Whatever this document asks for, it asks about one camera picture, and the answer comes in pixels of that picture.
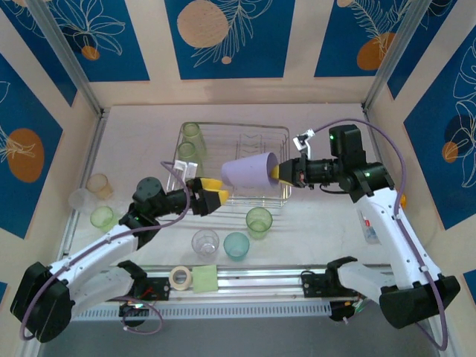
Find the green sponge cloth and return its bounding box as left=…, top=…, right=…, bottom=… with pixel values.
left=191, top=264, right=219, bottom=295

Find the clear plastic cup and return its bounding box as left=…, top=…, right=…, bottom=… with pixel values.
left=190, top=228, right=219, bottom=261

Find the chrome wire dish rack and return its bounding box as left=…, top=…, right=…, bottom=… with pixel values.
left=165, top=120, right=293, bottom=209

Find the teal translucent plastic cup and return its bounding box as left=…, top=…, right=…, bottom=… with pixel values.
left=222, top=231, right=251, bottom=263

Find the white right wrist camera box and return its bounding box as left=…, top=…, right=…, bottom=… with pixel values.
left=292, top=129, right=316, bottom=161

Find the frosted white plastic cup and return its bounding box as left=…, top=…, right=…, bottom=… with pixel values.
left=68, top=187, right=98, bottom=214

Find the purple cable loop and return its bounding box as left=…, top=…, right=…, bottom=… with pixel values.
left=121, top=300, right=164, bottom=335

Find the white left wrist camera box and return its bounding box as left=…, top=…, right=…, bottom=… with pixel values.
left=173, top=159, right=201, bottom=180

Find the amber translucent plastic cup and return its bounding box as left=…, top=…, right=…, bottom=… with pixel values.
left=86, top=173, right=115, bottom=200

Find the green translucent plastic cup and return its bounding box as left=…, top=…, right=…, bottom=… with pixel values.
left=89, top=205, right=120, bottom=233
left=176, top=141, right=205, bottom=169
left=245, top=206, right=274, bottom=240
left=180, top=122, right=208, bottom=157

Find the beige masking tape roll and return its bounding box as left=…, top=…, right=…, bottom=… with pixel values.
left=168, top=266, right=193, bottom=292

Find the aluminium frame post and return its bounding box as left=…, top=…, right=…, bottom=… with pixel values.
left=361, top=0, right=460, bottom=115
left=28, top=0, right=107, bottom=119

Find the small circuit board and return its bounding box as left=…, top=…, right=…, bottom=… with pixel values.
left=119, top=301, right=149, bottom=318
left=329, top=297, right=367, bottom=324

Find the aluminium side rail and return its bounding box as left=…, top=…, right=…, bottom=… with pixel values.
left=55, top=107, right=111, bottom=261
left=362, top=106, right=395, bottom=187

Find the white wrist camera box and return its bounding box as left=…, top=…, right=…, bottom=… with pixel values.
left=292, top=129, right=316, bottom=161
left=173, top=159, right=201, bottom=180

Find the white slotted cable duct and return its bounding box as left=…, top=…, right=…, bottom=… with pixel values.
left=72, top=301, right=332, bottom=320

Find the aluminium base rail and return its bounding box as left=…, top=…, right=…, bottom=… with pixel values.
left=35, top=264, right=436, bottom=299

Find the purple plastic cup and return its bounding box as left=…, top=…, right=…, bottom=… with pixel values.
left=221, top=151, right=280, bottom=189

